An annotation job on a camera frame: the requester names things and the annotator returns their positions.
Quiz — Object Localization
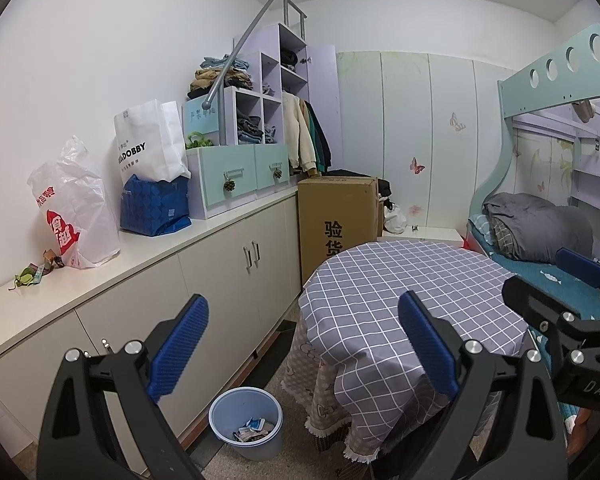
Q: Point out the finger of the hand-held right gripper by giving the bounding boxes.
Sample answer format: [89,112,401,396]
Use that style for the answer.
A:
[501,275,600,376]
[555,247,600,291]

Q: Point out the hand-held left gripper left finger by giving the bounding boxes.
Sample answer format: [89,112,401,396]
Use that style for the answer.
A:
[37,294,210,480]

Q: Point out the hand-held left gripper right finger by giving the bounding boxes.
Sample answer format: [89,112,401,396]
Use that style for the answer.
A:
[397,290,568,480]

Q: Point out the white blue packet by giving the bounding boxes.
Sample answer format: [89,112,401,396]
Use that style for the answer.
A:
[237,417,266,443]

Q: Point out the light blue plastic bin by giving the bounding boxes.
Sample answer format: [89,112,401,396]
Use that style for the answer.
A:
[209,387,284,462]

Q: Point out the teal bed sheet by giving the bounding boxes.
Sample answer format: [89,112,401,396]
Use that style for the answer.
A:
[467,215,600,426]

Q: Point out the grey duvet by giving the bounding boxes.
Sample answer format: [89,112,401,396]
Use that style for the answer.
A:
[482,192,595,264]

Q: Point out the long white low cabinet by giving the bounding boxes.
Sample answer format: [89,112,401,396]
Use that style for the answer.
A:
[0,192,301,461]

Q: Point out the dark floor mat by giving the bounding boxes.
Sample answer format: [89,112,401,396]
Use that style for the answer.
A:
[252,325,301,391]

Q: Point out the blue woven bag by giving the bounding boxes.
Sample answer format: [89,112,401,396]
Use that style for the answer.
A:
[120,174,192,237]

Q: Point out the brown cardboard box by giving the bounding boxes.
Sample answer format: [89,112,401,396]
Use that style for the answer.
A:
[297,176,381,296]

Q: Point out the white red plastic bag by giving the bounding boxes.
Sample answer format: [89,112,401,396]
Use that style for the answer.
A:
[27,135,121,269]

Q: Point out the white paper shopping bag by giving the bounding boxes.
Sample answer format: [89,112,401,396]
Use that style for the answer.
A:
[114,99,192,186]

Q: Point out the white wardrobe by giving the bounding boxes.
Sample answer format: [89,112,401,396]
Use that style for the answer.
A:
[337,51,516,241]

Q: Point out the dark green hanging jacket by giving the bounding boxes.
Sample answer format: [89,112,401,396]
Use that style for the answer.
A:
[305,101,332,173]

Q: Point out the folded jeans stack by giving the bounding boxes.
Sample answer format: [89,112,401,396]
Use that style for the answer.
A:
[237,116,263,143]

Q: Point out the teal sign board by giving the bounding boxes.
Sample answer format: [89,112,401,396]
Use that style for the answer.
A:
[182,100,221,136]

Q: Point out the grey metal handrail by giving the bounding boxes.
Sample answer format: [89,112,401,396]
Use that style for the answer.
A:
[202,0,308,146]

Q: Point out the cream hanging jacket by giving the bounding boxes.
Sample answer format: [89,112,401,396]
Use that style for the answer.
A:
[280,91,316,177]

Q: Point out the pile of folded clothes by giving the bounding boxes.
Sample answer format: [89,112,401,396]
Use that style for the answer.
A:
[187,54,253,100]

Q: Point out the teal bunk bed frame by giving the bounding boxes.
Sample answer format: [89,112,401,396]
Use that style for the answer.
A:
[467,22,600,281]

